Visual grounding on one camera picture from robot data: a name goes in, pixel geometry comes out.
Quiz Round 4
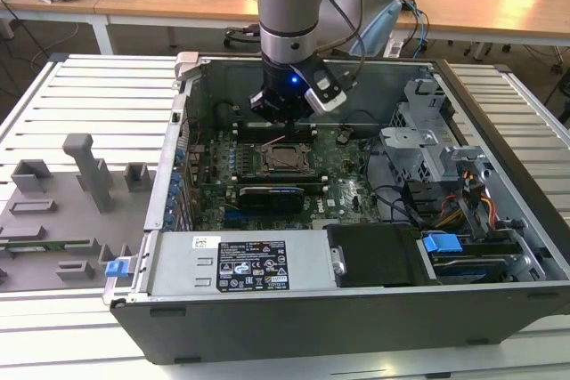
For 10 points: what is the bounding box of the hard disk in blue carrier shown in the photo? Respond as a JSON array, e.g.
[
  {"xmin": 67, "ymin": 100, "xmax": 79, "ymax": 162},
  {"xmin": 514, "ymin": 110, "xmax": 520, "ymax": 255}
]
[{"xmin": 418, "ymin": 230, "xmax": 525, "ymax": 286}]

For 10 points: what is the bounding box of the black chair base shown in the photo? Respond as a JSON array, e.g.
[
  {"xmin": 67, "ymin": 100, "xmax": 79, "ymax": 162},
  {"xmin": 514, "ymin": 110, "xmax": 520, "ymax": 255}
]
[{"xmin": 222, "ymin": 23, "xmax": 262, "ymax": 47}]

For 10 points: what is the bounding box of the square CPU chip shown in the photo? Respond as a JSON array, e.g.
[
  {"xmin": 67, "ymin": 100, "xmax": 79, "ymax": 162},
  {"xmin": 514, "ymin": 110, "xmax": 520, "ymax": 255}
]
[{"xmin": 270, "ymin": 148, "xmax": 300, "ymax": 170}]

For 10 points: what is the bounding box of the green RAM stick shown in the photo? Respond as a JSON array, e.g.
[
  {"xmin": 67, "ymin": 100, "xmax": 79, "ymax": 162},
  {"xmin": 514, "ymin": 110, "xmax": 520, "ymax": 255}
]
[{"xmin": 0, "ymin": 239, "xmax": 90, "ymax": 253}]

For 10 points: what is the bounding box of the black graphics card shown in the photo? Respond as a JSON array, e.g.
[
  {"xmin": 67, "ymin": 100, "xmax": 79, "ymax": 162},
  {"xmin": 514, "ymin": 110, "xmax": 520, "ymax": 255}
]
[{"xmin": 238, "ymin": 184, "xmax": 306, "ymax": 215}]

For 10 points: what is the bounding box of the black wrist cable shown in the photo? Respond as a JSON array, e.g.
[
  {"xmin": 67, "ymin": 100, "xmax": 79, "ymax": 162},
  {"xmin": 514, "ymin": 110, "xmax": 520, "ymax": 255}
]
[{"xmin": 322, "ymin": 0, "xmax": 367, "ymax": 87}]

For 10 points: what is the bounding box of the CPU socket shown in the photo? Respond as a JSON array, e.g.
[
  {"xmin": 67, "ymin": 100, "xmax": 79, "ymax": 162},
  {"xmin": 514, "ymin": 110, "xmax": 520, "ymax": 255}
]
[{"xmin": 256, "ymin": 141, "xmax": 318, "ymax": 178}]

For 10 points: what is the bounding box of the green motherboard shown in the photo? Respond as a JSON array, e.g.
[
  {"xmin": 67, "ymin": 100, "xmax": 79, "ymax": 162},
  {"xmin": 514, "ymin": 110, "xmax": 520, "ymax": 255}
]
[{"xmin": 184, "ymin": 125, "xmax": 384, "ymax": 232}]

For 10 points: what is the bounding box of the black wire bundle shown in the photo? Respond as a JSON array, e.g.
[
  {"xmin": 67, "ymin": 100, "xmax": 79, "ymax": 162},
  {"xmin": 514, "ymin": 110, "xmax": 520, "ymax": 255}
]
[{"xmin": 363, "ymin": 139, "xmax": 427, "ymax": 226}]

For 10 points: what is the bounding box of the grey parts rack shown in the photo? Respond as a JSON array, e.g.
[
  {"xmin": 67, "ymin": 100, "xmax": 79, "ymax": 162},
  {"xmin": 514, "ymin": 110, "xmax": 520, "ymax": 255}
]
[{"xmin": 0, "ymin": 133, "xmax": 157, "ymax": 295}]

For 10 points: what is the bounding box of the blue release latch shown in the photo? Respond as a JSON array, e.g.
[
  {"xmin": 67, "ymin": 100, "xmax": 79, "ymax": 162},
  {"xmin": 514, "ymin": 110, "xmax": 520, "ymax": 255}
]
[{"xmin": 104, "ymin": 259, "xmax": 126, "ymax": 279}]

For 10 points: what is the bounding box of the black open PC case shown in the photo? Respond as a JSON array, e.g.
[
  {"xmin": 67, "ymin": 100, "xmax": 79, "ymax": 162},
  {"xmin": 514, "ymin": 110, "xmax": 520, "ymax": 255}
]
[{"xmin": 102, "ymin": 51, "xmax": 570, "ymax": 366}]

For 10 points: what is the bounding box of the coloured wire bundle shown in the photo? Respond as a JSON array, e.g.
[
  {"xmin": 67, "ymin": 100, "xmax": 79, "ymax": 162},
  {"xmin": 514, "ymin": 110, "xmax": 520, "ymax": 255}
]
[{"xmin": 434, "ymin": 170, "xmax": 498, "ymax": 228}]

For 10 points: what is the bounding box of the metal socket cover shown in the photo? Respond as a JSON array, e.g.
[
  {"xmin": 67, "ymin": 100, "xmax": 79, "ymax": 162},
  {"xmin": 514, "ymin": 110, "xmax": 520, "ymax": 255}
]
[{"xmin": 258, "ymin": 142, "xmax": 314, "ymax": 175}]

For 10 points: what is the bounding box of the blue expansion slot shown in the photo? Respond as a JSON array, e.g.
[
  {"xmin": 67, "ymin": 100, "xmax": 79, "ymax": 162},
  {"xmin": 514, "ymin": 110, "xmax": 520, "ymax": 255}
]
[{"xmin": 222, "ymin": 206, "xmax": 245, "ymax": 228}]

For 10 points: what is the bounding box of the silver shroud handle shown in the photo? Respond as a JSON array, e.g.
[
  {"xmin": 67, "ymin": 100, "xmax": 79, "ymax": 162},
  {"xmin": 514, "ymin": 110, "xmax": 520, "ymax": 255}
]
[{"xmin": 331, "ymin": 245, "xmax": 347, "ymax": 275}]

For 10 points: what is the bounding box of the black plastic shroud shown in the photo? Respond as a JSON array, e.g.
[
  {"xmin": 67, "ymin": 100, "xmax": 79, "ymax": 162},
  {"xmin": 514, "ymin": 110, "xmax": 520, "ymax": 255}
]
[{"xmin": 327, "ymin": 222, "xmax": 428, "ymax": 287}]

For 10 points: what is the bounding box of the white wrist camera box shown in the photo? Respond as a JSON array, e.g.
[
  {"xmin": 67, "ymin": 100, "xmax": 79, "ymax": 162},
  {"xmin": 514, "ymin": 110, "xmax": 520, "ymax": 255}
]
[{"xmin": 305, "ymin": 69, "xmax": 348, "ymax": 113}]

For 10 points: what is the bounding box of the silver drive cage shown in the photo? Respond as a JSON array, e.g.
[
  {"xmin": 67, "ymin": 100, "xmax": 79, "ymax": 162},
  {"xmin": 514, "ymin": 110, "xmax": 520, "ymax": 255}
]
[{"xmin": 378, "ymin": 79, "xmax": 486, "ymax": 185}]

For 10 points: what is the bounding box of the black RAM slot bank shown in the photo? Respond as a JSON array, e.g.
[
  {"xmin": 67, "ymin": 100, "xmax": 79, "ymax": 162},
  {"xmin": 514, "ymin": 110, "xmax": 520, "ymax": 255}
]
[
  {"xmin": 233, "ymin": 173, "xmax": 330, "ymax": 188},
  {"xmin": 233, "ymin": 120, "xmax": 318, "ymax": 144}
]

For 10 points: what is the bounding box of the silver power supply unit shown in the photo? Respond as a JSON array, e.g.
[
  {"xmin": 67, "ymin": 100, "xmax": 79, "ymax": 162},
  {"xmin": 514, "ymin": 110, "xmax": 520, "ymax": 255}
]
[{"xmin": 146, "ymin": 230, "xmax": 335, "ymax": 296}]

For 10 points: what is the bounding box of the blue cable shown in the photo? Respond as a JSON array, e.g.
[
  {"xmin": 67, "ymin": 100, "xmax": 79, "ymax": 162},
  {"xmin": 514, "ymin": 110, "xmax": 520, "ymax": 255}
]
[{"xmin": 403, "ymin": 0, "xmax": 431, "ymax": 61}]

